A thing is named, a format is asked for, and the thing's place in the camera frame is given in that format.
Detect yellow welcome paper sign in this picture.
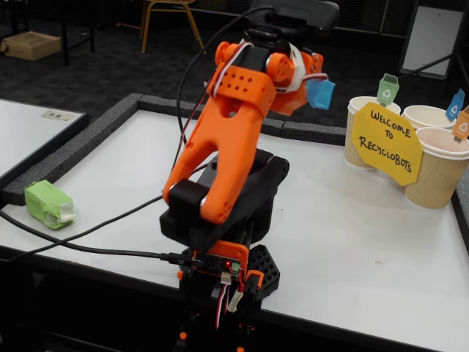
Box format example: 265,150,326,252
350,101,424,187

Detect ribbed beige paper cup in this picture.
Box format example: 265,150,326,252
404,127,469,210
401,105,459,131
343,95,402,172

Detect brown cardboard box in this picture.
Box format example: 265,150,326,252
0,31,62,62

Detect thick black USB cable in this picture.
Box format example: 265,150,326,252
0,209,202,268

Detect blue paper rubbish packet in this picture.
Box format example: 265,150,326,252
305,78,336,111

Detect white panel black frame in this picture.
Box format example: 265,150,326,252
398,0,467,81

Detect orange taped gripper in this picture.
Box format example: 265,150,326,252
271,50,326,117

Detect thin black webcam cable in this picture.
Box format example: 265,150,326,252
0,5,274,264

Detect black metal stand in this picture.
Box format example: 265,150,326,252
397,51,469,98

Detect long dark grey foam strip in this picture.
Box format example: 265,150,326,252
136,93,286,136

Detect white table black edge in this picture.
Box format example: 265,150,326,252
0,98,91,188

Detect red white black servo wire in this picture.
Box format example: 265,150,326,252
213,282,245,331

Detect short dark grey foam strip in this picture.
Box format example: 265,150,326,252
282,120,347,147

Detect green paper rubbish packet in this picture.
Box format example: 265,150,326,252
24,180,77,231

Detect green recycling bin tag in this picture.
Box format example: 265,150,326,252
376,73,400,108

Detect blue recycling bin tag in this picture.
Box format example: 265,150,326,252
445,88,466,122

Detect black robot base clamp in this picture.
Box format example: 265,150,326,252
175,243,281,352

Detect orange recycling bin tag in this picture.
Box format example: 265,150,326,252
454,109,469,144

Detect gold metal frame chair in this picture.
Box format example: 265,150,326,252
116,0,207,55

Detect controller board orange mount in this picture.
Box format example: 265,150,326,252
193,240,251,286

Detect black metal table legs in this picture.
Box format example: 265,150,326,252
60,0,95,67

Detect servo wire along arm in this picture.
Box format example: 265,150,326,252
204,40,330,98

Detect small paper label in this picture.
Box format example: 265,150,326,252
40,109,77,122

